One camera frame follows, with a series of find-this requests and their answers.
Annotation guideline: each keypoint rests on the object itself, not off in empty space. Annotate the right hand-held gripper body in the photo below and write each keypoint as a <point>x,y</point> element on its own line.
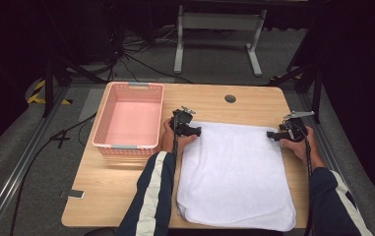
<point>295,126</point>

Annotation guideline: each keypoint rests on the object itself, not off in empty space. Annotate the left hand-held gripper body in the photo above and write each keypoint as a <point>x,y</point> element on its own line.
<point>181,118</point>

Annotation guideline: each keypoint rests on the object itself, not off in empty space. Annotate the white towel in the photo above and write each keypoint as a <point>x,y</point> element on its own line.
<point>237,177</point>

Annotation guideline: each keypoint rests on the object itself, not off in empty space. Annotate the person's right hand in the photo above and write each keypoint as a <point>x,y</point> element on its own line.
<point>301,150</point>

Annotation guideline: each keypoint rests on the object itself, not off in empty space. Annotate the person's left hand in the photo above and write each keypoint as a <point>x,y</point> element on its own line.
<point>168,141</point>

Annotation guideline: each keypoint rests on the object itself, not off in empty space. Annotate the black metal stand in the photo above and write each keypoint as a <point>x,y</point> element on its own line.
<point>316,85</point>

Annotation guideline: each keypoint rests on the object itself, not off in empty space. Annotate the pink plastic basket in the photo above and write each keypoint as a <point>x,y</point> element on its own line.
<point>129,124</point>

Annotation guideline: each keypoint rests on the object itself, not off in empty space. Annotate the grey tape piece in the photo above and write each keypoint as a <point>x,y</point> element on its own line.
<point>72,194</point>

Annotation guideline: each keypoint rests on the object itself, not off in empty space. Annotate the black tripod stand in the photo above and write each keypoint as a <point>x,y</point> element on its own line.
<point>49,85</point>

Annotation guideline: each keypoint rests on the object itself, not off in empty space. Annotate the yellow and black floor tape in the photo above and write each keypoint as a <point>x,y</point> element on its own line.
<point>35,96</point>

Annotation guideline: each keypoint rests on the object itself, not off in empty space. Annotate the aluminium floor rail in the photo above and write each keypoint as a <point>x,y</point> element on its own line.
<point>326,144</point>
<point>14,173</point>

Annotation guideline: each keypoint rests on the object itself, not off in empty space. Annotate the white metal desk frame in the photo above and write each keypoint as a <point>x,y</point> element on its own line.
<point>219,21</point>

